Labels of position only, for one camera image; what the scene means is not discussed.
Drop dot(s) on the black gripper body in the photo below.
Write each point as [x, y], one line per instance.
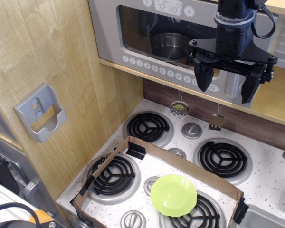
[233, 50]

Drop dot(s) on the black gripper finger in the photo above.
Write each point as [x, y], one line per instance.
[250, 86]
[203, 73]

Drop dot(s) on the grey toy microwave door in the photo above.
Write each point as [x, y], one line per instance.
[123, 29]

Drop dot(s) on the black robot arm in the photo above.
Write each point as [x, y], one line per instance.
[240, 12]

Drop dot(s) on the steel pot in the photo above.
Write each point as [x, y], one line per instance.
[171, 47]

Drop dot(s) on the hanging round strainer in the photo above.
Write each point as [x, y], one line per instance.
[179, 107]

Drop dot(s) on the hanging small spatula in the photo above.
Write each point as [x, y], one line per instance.
[216, 121]

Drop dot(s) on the grey back stove knob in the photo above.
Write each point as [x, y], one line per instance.
[191, 131]

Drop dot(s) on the grey stove knob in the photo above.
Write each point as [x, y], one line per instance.
[133, 219]
[149, 183]
[178, 152]
[191, 131]

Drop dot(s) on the back left black burner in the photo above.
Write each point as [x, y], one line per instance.
[147, 126]

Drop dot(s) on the black burner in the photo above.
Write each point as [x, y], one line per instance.
[147, 126]
[203, 215]
[222, 159]
[117, 177]

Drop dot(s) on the grey middle stove knob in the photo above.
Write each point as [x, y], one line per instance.
[178, 152]

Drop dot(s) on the back right black burner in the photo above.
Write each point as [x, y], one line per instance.
[222, 159]

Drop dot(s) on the grey centre stove knob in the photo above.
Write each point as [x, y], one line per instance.
[149, 183]

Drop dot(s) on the green plastic plate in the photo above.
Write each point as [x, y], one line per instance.
[173, 195]

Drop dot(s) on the front left black burner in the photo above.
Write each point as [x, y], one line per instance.
[117, 177]

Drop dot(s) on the grey sink basin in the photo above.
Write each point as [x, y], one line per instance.
[258, 218]

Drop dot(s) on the front right black burner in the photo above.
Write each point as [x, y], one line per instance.
[203, 215]

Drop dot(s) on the grey front stove knob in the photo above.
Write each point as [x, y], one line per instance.
[133, 219]

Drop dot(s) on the orange tape piece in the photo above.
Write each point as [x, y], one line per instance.
[42, 216]

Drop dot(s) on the cardboard tray wall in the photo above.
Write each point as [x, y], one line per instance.
[140, 185]

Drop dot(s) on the grey wall holder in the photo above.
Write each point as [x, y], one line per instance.
[34, 106]

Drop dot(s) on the grey oven door handle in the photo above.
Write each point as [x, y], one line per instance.
[31, 194]

